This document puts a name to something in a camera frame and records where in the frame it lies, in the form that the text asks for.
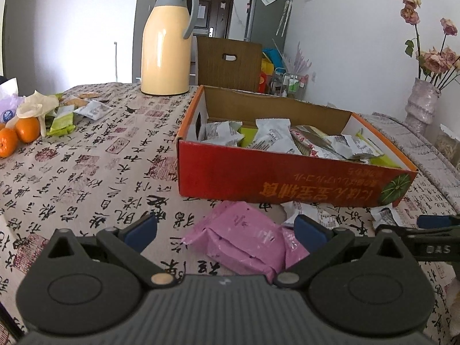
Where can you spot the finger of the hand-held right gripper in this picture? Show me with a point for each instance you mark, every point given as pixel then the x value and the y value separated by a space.
pixel 431 233
pixel 436 221

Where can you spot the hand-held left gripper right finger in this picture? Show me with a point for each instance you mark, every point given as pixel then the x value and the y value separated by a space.
pixel 312 231

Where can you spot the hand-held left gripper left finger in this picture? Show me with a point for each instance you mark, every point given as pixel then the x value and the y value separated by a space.
pixel 140 231

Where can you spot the pink snack packet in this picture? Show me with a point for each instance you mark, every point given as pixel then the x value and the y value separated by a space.
pixel 296 249
pixel 244 237

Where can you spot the red cardboard box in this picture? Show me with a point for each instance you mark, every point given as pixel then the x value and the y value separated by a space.
pixel 251 172

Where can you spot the red and white snack bag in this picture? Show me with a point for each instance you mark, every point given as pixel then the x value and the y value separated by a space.
pixel 302 146

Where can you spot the long green snack packet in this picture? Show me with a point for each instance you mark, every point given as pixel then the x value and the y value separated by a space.
pixel 377 155
pixel 248 133

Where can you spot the long silver snack packet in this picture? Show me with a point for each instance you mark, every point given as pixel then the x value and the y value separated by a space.
pixel 320 135

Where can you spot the grey quilted cloth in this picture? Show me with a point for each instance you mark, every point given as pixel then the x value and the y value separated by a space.
pixel 431 165

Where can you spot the glass jar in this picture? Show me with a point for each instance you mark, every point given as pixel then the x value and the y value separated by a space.
pixel 448 144

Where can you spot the pink textured vase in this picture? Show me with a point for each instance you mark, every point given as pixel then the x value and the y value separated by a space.
pixel 422 104

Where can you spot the small green snack packet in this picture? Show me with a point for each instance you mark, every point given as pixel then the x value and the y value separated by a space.
pixel 63 123

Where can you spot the clear biscuit packet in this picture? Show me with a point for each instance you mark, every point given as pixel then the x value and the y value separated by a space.
pixel 88 95
pixel 75 102

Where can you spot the metal storage rack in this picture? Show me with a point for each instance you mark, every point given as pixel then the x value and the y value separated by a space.
pixel 289 83

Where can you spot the red gift box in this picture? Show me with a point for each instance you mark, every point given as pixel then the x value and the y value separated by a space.
pixel 264 83

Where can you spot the dried pink roses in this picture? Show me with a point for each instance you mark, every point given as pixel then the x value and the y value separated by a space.
pixel 436 59

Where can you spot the cream crumpled paper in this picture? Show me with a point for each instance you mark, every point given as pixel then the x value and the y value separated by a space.
pixel 36 104

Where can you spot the yellow bag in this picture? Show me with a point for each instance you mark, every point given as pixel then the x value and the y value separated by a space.
pixel 266 66

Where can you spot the thin metal pole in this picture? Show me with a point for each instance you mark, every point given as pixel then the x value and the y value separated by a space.
pixel 115 61

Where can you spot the pale dried plume bunch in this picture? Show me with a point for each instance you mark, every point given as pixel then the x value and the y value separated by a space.
pixel 300 59

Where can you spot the purple plastic bag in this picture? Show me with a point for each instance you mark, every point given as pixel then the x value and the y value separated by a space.
pixel 8 111

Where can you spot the blue plastic item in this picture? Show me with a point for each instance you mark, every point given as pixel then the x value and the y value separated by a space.
pixel 273 56

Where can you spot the yellow thermos jug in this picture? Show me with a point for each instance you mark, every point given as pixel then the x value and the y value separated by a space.
pixel 163 50

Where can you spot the wooden chair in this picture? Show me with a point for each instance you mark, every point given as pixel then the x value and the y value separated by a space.
pixel 226 68

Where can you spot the white paper bag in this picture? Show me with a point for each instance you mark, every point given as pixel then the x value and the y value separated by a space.
pixel 8 86

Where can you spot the grey refrigerator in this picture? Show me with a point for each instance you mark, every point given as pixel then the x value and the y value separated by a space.
pixel 264 21

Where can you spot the white umbrella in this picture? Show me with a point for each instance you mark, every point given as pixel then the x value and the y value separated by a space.
pixel 285 14

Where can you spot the dark brown door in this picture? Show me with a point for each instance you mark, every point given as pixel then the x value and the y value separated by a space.
pixel 215 14

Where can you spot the white door notice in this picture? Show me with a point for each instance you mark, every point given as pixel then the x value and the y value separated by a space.
pixel 201 9

